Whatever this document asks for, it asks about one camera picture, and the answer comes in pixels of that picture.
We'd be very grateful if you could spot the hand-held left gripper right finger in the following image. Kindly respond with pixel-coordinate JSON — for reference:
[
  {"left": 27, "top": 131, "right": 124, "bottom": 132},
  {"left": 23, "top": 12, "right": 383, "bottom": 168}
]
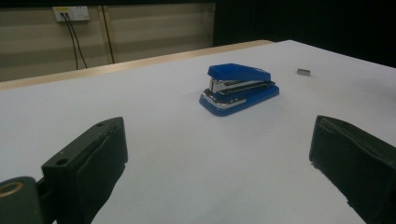
[{"left": 308, "top": 115, "right": 396, "bottom": 224}]

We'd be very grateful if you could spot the black socket cable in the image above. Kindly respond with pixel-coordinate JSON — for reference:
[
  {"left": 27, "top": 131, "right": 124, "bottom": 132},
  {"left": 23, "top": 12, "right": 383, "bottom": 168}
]
[
  {"left": 64, "top": 12, "right": 89, "bottom": 69},
  {"left": 61, "top": 12, "right": 78, "bottom": 71}
]

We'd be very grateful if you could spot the thin black wall cable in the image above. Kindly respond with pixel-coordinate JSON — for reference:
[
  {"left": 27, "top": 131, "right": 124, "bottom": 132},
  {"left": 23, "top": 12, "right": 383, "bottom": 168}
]
[{"left": 100, "top": 5, "right": 116, "bottom": 64}]

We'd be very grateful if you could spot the blue stapler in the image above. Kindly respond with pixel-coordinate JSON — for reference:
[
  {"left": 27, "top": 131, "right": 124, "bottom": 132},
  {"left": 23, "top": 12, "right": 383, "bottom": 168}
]
[{"left": 198, "top": 63, "right": 280, "bottom": 118}]

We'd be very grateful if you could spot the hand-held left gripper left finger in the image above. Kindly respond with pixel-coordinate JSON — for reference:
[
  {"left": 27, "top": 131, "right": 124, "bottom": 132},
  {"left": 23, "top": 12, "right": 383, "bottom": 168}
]
[{"left": 41, "top": 117, "right": 129, "bottom": 224}]

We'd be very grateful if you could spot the white table sheet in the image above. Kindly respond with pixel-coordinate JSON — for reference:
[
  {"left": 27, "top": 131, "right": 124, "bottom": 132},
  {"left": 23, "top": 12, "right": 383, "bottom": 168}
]
[{"left": 0, "top": 39, "right": 396, "bottom": 224}]

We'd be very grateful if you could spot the dark curtain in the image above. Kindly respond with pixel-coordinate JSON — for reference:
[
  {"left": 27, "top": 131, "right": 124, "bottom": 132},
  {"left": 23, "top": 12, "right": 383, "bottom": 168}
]
[{"left": 213, "top": 0, "right": 396, "bottom": 68}]

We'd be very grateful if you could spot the white wall socket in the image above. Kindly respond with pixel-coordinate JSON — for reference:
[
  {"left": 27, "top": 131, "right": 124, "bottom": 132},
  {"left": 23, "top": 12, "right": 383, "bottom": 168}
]
[{"left": 51, "top": 6, "right": 91, "bottom": 22}]

